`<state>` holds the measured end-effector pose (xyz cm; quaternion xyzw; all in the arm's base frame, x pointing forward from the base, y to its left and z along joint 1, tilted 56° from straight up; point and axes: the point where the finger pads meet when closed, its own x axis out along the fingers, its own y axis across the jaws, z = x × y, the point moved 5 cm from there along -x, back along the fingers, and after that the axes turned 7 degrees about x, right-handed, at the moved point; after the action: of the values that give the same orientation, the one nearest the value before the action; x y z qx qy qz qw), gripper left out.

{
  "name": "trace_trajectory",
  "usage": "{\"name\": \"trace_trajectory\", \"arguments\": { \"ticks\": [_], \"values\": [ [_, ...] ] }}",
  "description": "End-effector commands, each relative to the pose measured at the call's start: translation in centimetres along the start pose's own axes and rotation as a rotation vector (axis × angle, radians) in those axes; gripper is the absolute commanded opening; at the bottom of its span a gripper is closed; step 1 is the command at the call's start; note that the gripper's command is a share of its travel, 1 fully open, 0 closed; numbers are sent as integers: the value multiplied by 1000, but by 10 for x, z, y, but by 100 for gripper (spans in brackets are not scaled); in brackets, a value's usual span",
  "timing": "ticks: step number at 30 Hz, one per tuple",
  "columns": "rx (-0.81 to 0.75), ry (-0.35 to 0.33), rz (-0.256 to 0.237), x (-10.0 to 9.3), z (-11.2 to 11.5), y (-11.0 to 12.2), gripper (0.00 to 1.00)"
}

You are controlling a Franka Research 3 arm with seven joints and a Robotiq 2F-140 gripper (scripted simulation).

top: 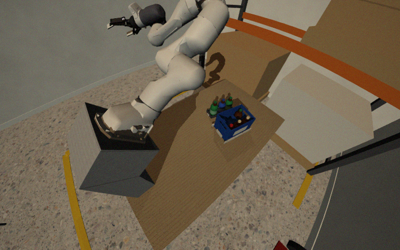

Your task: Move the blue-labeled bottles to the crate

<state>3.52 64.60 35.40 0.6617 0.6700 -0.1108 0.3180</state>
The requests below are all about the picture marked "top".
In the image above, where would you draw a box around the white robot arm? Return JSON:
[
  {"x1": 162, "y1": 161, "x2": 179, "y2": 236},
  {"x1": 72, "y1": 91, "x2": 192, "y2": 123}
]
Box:
[{"x1": 94, "y1": 0, "x2": 229, "y2": 144}]

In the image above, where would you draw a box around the blue bottle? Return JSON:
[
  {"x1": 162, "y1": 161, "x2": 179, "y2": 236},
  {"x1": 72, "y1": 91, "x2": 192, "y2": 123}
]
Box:
[{"x1": 218, "y1": 99, "x2": 226, "y2": 113}]

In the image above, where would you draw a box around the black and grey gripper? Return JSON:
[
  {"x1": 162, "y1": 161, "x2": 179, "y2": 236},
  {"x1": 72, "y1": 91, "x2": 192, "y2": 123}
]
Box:
[{"x1": 107, "y1": 16, "x2": 142, "y2": 36}]

